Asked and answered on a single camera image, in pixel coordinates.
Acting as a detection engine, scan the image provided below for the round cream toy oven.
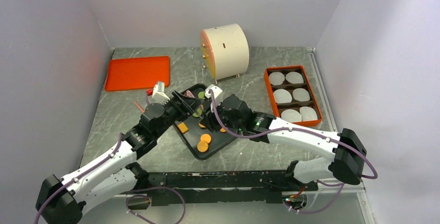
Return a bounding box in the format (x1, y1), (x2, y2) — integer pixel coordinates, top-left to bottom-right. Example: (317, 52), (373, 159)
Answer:
(200, 23), (250, 82)

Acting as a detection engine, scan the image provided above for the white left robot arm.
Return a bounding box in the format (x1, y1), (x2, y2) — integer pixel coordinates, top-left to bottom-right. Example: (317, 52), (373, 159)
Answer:
(34, 91), (204, 223)

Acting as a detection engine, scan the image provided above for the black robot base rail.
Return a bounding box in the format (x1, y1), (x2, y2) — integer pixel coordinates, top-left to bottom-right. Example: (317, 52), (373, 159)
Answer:
(131, 170), (318, 206)

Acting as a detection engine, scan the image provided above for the white paper cup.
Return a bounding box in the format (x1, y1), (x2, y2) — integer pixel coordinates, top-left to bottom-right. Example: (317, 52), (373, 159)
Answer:
(273, 89), (292, 104)
(285, 72), (304, 84)
(292, 88), (310, 102)
(299, 106), (318, 122)
(268, 72), (285, 86)
(280, 109), (302, 123)

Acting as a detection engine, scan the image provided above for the orange cookie box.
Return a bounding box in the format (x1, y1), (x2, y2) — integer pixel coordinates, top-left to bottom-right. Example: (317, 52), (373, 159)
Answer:
(264, 65), (322, 127)

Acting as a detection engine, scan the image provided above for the orange flat tray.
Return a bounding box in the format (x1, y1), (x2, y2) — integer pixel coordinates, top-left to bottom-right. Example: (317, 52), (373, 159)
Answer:
(104, 56), (170, 92)

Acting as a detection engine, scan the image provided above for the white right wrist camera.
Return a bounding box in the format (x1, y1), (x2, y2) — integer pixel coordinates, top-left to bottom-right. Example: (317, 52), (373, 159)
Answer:
(204, 84), (224, 103)

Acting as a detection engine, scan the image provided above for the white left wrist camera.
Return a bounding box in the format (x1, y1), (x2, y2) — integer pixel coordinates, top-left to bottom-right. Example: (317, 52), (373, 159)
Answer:
(146, 81), (170, 105)

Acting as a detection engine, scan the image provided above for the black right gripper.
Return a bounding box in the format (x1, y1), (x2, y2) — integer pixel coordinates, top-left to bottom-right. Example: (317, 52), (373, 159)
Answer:
(200, 97), (244, 132)

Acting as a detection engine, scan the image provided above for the square waffle cookie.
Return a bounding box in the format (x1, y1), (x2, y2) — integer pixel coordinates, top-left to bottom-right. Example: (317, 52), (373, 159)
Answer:
(177, 122), (189, 134)

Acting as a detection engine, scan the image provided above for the white paper cup middle left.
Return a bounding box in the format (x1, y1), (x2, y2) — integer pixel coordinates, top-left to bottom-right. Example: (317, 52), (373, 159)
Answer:
(273, 89), (292, 104)

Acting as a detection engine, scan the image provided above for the white paper cup back left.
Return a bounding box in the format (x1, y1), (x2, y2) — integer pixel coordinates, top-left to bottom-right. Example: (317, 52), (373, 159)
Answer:
(268, 72), (285, 86)

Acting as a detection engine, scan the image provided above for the black baking tray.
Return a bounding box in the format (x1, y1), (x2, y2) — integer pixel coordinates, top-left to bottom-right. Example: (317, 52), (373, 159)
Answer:
(173, 105), (236, 160)

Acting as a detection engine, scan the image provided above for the white paper cup front right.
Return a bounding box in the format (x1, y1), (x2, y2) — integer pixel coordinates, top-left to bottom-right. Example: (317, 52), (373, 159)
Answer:
(299, 106), (318, 122)

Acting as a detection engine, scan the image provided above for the white paper cup back right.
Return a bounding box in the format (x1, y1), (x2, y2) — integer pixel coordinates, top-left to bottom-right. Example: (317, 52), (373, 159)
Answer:
(285, 72), (304, 84)

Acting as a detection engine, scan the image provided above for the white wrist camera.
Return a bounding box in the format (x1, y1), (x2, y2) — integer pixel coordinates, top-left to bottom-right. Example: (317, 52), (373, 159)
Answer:
(146, 81), (170, 105)
(204, 84), (224, 103)

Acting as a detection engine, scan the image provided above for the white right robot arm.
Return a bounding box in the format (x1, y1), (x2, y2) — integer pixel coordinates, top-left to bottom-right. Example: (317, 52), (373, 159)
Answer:
(202, 89), (367, 190)

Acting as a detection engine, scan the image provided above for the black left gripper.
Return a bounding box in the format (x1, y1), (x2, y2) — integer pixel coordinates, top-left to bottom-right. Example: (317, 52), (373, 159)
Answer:
(153, 90), (203, 138)

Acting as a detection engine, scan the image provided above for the green sandwich cookie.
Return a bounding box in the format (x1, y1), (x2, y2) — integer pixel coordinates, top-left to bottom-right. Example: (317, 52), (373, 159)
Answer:
(192, 108), (203, 118)

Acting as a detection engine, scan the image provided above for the white paper cup front left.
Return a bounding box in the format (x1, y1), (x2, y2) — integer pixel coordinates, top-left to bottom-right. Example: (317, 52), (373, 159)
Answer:
(280, 109), (302, 123)

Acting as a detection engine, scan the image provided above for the white paper cup middle right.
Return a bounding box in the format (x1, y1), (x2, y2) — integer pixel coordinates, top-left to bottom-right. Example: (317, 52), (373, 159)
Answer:
(292, 88), (310, 102)

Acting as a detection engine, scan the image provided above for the round orange cookie front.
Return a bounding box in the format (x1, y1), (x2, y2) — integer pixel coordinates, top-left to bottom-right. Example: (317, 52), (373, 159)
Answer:
(197, 141), (209, 153)

